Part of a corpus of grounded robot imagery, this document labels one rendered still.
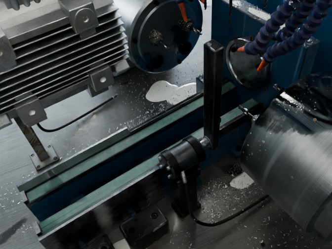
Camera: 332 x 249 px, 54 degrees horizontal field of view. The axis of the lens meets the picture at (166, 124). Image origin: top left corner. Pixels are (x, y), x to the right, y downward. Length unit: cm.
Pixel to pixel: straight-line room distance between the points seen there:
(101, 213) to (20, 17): 47
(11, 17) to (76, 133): 67
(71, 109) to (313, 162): 81
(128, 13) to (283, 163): 54
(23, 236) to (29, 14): 62
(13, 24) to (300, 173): 45
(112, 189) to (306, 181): 41
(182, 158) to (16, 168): 57
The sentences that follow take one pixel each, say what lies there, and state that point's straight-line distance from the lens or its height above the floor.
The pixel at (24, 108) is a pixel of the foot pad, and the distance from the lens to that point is 44.
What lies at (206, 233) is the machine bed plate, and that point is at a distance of 82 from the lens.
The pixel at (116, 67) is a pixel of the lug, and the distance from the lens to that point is 49.
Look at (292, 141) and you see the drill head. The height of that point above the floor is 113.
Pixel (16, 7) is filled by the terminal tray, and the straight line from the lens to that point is 43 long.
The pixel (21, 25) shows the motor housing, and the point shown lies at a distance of 42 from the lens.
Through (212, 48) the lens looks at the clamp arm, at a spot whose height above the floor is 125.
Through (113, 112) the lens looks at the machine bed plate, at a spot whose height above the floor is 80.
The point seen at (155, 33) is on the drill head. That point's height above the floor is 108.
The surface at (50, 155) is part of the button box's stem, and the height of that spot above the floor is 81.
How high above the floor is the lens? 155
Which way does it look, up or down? 48 degrees down
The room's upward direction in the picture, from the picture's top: 7 degrees counter-clockwise
